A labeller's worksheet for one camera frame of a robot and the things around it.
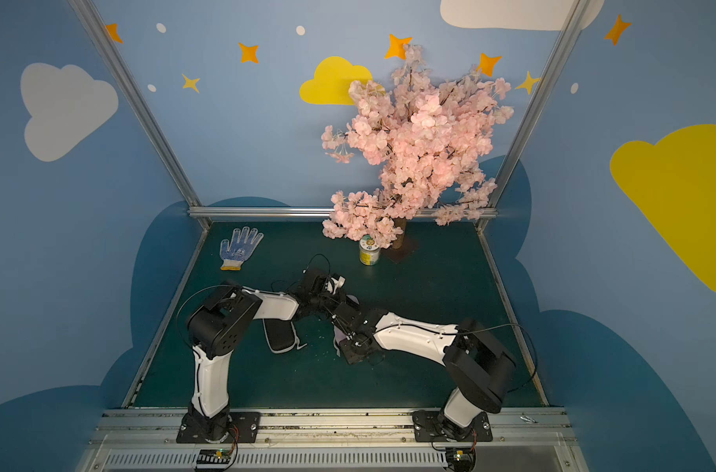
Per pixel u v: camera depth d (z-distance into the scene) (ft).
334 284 2.75
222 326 1.74
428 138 1.91
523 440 2.42
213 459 2.40
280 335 2.85
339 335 2.87
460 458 2.40
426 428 2.46
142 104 2.78
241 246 3.75
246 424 2.46
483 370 1.45
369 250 3.42
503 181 3.42
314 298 2.69
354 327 2.17
